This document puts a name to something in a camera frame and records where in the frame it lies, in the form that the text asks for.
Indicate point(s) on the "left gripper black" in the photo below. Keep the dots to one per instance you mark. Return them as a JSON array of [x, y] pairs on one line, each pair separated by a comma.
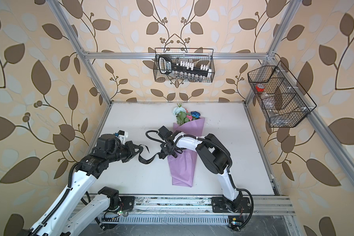
[[133, 152]]

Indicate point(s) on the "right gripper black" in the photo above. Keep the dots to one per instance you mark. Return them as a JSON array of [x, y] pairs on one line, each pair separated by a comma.
[[165, 150]]

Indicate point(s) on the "pink purple wrapping paper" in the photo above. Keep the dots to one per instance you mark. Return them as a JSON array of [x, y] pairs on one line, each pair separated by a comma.
[[182, 168]]

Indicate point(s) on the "blue fake rose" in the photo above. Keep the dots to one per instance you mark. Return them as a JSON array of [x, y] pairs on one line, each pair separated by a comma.
[[195, 115]]

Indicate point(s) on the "pale green fake flower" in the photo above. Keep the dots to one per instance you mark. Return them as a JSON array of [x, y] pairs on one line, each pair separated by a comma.
[[179, 109]]

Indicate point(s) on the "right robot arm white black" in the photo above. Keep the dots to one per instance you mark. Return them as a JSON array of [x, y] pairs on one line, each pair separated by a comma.
[[215, 157]]

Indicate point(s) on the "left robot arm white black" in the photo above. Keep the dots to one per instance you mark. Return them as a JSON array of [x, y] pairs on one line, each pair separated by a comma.
[[59, 219]]

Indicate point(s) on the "black socket tool set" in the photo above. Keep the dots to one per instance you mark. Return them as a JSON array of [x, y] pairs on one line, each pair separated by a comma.
[[181, 66]]

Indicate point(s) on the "red capped clear bottle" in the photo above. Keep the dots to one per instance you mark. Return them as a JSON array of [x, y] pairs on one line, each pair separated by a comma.
[[267, 100]]

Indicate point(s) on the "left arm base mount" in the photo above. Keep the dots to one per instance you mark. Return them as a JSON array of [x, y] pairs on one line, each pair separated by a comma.
[[121, 203]]

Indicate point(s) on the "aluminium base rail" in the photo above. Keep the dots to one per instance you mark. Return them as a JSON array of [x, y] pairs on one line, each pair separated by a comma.
[[206, 204]]

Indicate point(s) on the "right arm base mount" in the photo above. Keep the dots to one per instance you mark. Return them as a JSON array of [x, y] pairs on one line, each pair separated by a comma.
[[239, 205]]

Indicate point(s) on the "back black wire basket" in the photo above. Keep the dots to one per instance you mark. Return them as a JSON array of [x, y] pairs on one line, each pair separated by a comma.
[[200, 53]]

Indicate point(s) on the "black wire basket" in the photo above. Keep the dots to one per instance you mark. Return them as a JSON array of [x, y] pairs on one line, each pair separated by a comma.
[[200, 53], [293, 102]]

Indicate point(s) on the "right black wire basket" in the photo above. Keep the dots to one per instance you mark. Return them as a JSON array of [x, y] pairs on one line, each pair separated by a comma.
[[293, 102]]

